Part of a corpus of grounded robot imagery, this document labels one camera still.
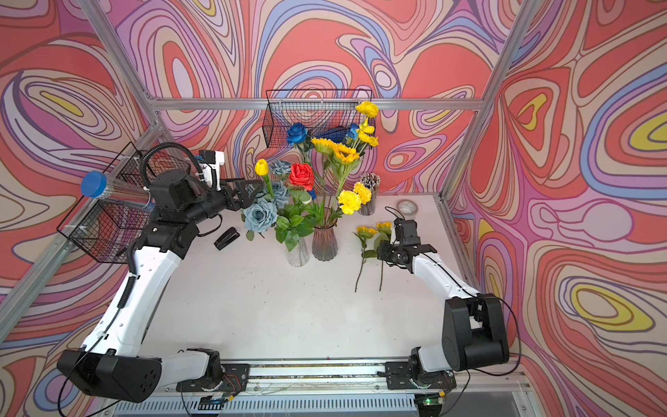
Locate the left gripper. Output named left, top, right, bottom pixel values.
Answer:
left=181, top=176, right=262, bottom=229

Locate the yellow tulip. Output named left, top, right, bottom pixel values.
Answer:
left=255, top=159, right=274, bottom=202

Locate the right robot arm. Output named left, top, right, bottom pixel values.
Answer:
left=377, top=218, right=510, bottom=389

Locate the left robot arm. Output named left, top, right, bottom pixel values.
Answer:
left=57, top=142, right=263, bottom=403

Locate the pink ribbed glass vase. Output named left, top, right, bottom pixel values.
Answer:
left=312, top=226, right=338, bottom=262

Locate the clear textured glass vase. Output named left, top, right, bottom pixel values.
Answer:
left=288, top=238, right=310, bottom=268

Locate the red rose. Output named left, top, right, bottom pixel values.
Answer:
left=288, top=163, right=315, bottom=191

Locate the clear tape roll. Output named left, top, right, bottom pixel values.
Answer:
left=396, top=199, right=419, bottom=220

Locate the black stapler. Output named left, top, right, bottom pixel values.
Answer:
left=214, top=227, right=240, bottom=251

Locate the yellow carnation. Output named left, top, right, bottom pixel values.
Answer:
left=337, top=182, right=371, bottom=215

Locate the tall sunflower bunch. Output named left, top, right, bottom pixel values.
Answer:
left=311, top=138, right=360, bottom=166

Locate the tall yellow flower sprig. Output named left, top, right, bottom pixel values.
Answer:
left=355, top=101, right=379, bottom=147

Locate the tube with blue cap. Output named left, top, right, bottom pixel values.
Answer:
left=80, top=171, right=155, bottom=212

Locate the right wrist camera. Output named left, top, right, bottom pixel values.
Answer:
left=394, top=218, right=421, bottom=246

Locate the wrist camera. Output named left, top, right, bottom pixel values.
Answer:
left=394, top=218, right=421, bottom=246
left=197, top=149, right=225, bottom=191

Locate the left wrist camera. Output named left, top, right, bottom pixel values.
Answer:
left=197, top=149, right=225, bottom=191

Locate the back wire basket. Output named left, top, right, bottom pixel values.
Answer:
left=262, top=87, right=373, bottom=149

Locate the wire basket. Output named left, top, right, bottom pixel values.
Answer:
left=56, top=141, right=192, bottom=265
left=262, top=87, right=373, bottom=149

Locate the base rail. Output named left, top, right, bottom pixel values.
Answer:
left=106, top=359, right=458, bottom=416

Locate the left wire basket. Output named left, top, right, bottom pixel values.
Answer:
left=56, top=141, right=192, bottom=265

